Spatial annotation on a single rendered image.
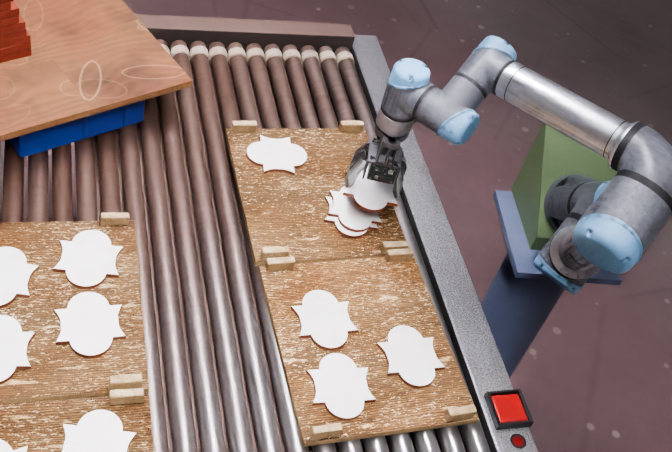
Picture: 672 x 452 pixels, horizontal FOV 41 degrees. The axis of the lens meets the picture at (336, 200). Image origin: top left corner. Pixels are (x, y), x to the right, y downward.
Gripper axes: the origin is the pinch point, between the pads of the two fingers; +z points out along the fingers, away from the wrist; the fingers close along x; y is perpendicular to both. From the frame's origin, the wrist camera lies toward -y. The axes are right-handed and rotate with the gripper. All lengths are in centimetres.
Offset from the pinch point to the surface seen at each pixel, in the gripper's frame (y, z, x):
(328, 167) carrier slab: -11.1, 7.1, -9.6
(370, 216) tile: 3.7, 5.2, 1.2
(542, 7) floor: -267, 101, 94
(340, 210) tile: 3.9, 5.2, -5.6
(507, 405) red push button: 44, 8, 33
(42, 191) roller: 14, 9, -69
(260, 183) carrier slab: -0.9, 7.0, -24.2
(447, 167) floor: -128, 101, 45
